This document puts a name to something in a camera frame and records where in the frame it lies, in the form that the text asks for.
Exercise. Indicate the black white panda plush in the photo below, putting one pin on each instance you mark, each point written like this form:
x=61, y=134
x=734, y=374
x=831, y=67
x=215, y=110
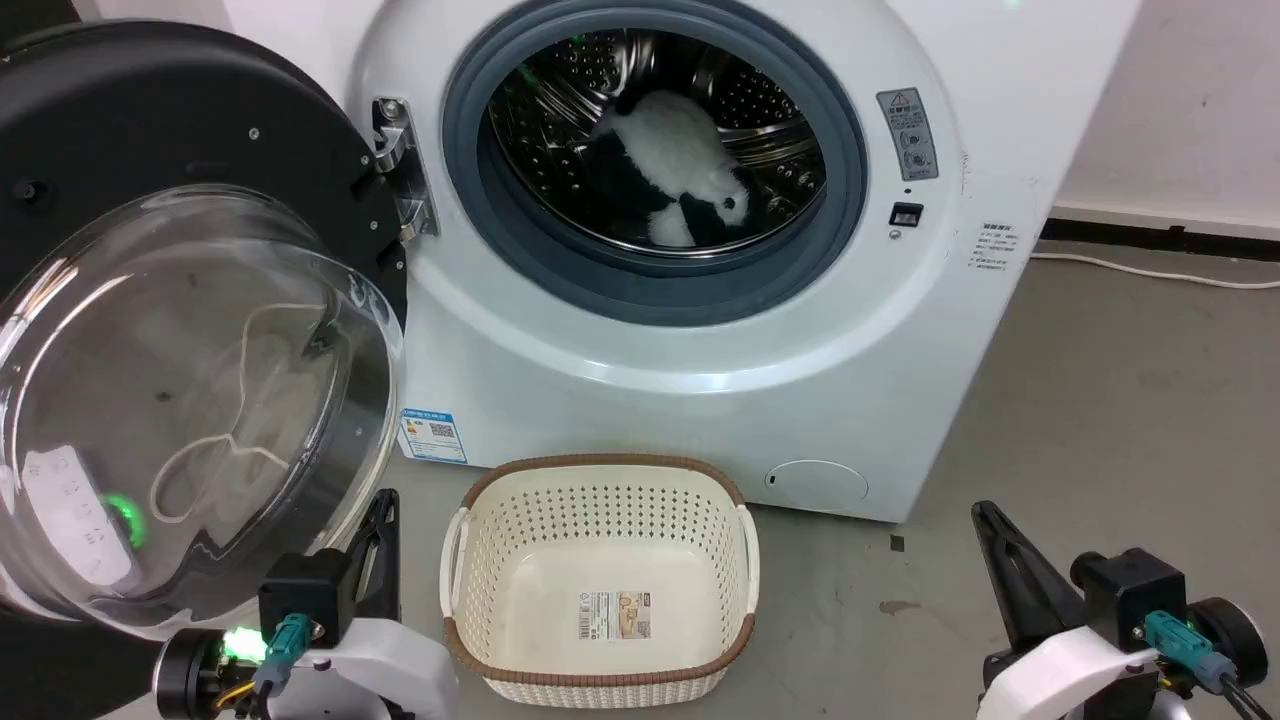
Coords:
x=670, y=140

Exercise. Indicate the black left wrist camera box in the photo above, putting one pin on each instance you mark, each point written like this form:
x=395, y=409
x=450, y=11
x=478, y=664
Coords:
x=305, y=595

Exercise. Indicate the chrome door hinge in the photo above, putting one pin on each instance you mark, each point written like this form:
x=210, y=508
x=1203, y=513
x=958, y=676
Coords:
x=408, y=170

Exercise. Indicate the grey warning sticker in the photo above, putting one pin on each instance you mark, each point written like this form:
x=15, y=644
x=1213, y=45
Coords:
x=908, y=135

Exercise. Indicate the white text sticker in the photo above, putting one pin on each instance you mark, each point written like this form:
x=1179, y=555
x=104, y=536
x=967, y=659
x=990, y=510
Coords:
x=993, y=247

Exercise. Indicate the blue white energy label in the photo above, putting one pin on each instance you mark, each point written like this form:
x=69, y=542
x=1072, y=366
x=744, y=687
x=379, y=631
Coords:
x=433, y=436

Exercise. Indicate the white front-load washing machine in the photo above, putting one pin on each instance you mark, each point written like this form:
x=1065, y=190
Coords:
x=700, y=420

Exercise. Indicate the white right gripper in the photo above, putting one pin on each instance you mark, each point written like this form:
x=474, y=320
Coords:
x=1065, y=675

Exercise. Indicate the black wall baseboard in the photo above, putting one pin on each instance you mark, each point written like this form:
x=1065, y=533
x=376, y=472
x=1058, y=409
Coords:
x=1150, y=238

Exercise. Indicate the black round glass washer door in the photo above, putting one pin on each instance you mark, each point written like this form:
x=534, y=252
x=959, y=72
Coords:
x=150, y=120

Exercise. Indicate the black door latch socket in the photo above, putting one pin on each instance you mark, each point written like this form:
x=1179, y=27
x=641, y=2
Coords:
x=906, y=214

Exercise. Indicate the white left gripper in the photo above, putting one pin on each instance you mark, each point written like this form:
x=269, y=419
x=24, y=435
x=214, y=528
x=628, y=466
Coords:
x=390, y=665

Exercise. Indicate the paper basket product label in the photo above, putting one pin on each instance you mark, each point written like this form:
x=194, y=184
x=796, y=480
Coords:
x=614, y=615

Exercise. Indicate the cream brown-rimmed laundry basket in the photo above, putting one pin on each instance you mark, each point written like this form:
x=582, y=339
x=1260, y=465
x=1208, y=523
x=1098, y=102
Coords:
x=600, y=550

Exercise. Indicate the round white filter cover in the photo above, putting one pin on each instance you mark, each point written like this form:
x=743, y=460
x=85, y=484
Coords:
x=817, y=485

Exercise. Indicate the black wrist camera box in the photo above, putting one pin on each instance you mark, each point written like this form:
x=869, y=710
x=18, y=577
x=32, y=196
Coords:
x=305, y=595
x=1130, y=590

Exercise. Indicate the stainless steel drum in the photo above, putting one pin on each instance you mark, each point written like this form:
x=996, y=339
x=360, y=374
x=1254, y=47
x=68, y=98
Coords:
x=555, y=120

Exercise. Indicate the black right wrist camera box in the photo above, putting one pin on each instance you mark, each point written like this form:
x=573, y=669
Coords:
x=1130, y=590

